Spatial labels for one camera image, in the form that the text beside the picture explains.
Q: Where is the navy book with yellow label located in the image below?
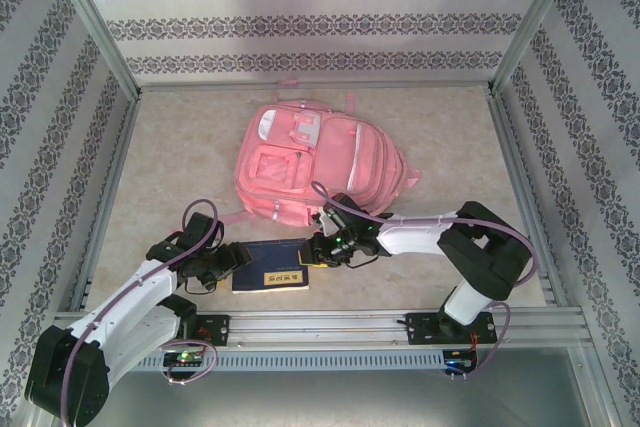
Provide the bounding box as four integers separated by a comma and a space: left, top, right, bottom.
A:
231, 237, 311, 294

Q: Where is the pink backpack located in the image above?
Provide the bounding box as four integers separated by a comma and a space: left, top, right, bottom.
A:
214, 77, 422, 229

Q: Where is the left controller board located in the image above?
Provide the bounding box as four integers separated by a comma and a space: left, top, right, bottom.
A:
160, 350, 207, 369

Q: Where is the controller board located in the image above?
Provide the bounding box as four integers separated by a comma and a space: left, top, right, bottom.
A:
160, 350, 207, 369
442, 351, 479, 376

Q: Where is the right controller board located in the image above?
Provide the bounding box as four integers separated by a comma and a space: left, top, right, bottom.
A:
442, 351, 479, 376

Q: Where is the thin black left cable loop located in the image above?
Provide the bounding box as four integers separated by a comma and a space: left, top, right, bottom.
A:
182, 276, 221, 295

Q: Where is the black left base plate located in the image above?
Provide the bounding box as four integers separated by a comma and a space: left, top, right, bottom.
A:
192, 314, 232, 347

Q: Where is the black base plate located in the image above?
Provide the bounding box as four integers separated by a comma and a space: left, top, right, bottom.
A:
192, 314, 232, 347
407, 311, 499, 347

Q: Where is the aluminium mounting rail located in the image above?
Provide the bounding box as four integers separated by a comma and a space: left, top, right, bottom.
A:
49, 310, 587, 348

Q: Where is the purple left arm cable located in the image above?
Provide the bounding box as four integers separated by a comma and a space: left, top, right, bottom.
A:
59, 198, 225, 423

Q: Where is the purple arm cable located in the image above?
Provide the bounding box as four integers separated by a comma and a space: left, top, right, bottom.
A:
59, 198, 225, 423
310, 180, 537, 381

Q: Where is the grey slotted cable duct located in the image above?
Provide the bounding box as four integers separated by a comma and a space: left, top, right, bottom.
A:
134, 349, 449, 372

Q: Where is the aluminium left side rail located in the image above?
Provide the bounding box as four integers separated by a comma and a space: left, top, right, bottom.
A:
67, 94, 144, 316

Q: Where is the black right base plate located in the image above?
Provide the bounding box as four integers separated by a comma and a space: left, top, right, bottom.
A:
407, 311, 499, 347

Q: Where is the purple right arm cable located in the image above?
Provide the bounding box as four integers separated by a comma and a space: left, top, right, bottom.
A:
310, 180, 537, 381

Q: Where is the aluminium rear rail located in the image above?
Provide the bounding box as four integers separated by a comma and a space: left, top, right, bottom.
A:
137, 80, 494, 93

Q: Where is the aluminium right side rail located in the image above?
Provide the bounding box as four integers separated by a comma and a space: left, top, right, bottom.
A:
487, 91, 574, 311

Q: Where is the aluminium left rear post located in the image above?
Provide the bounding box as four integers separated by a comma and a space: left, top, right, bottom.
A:
47, 0, 144, 101

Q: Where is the aluminium post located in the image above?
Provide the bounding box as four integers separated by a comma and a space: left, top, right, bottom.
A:
47, 0, 144, 101
485, 0, 587, 98

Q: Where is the aluminium right rear post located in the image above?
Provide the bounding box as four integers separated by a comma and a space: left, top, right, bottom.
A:
485, 0, 587, 98

